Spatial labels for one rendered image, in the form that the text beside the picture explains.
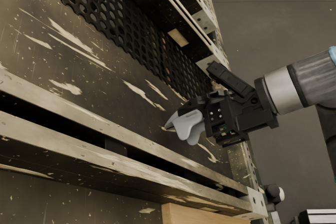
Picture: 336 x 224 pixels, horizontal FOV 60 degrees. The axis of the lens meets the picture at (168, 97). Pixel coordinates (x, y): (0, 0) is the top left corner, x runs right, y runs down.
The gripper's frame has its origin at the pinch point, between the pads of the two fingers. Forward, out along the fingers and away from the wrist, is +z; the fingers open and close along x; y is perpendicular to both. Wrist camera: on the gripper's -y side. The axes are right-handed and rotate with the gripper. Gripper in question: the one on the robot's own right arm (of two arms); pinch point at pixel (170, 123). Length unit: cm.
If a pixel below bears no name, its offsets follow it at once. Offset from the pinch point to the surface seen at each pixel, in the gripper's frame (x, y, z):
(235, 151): 38.0, -3.9, -0.3
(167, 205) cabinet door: -2.8, 16.3, 0.9
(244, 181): 38.0, 5.5, -0.8
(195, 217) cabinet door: 5.9, 17.5, 0.4
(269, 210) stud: 43.3, 13.5, -4.2
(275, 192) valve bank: 54, 7, -5
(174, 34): 10.0, -32.3, 0.8
